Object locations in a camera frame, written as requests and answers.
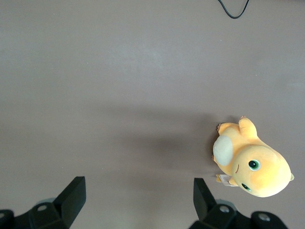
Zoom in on orange plush toy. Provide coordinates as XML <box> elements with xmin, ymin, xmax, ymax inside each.
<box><xmin>212</xmin><ymin>115</ymin><xmax>295</xmax><ymax>198</ymax></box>

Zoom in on black looped cable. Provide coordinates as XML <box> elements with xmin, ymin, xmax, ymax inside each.
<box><xmin>217</xmin><ymin>0</ymin><xmax>251</xmax><ymax>19</ymax></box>

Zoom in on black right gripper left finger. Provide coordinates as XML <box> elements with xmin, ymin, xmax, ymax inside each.
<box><xmin>0</xmin><ymin>176</ymin><xmax>86</xmax><ymax>229</ymax></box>

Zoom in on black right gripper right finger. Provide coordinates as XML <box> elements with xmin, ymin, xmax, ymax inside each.
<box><xmin>188</xmin><ymin>177</ymin><xmax>289</xmax><ymax>229</ymax></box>

